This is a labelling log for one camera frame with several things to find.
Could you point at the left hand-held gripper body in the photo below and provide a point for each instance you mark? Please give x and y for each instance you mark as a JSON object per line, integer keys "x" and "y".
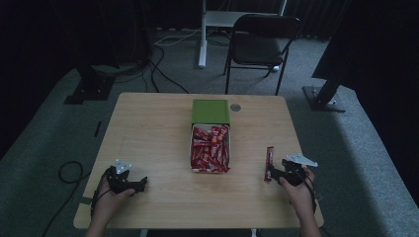
{"x": 118, "y": 181}

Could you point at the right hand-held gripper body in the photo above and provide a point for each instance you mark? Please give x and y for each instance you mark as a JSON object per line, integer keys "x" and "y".
{"x": 294, "y": 173}

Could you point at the red snack stick packet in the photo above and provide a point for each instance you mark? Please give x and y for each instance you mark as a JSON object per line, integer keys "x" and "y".
{"x": 269, "y": 158}

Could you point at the green box of red packets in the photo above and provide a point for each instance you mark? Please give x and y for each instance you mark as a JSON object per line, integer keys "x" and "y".
{"x": 210, "y": 171}

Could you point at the pile of red snack packets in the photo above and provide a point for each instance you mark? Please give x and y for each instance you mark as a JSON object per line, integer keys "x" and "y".
{"x": 210, "y": 149}

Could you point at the person's left hand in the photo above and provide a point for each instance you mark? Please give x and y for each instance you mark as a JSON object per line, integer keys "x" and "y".
{"x": 108, "y": 204}

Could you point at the person's right hand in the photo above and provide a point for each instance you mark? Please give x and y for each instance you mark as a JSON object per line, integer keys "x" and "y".
{"x": 299, "y": 199}

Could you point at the grey tape piece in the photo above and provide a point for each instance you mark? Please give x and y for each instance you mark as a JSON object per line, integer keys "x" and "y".
{"x": 85, "y": 200}

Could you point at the white table leg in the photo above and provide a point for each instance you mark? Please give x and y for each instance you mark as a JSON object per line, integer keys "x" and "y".
{"x": 252, "y": 233}
{"x": 143, "y": 233}

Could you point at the black strip on floor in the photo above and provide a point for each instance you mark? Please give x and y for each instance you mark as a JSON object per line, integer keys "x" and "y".
{"x": 98, "y": 128}

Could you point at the grey round table grommet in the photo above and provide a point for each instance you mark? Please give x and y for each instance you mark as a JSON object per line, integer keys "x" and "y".
{"x": 235, "y": 107}

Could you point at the black slanted stand with base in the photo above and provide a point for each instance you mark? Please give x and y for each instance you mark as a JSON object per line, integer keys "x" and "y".
{"x": 324, "y": 97}

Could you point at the black folding chair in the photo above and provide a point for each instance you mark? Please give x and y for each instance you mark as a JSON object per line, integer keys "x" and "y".
{"x": 258, "y": 46}

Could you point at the black stand with base plate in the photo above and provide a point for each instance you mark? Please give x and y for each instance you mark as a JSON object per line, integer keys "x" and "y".
{"x": 90, "y": 89}

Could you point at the white desk frame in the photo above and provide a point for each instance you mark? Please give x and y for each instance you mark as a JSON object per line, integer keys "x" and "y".
{"x": 206, "y": 33}

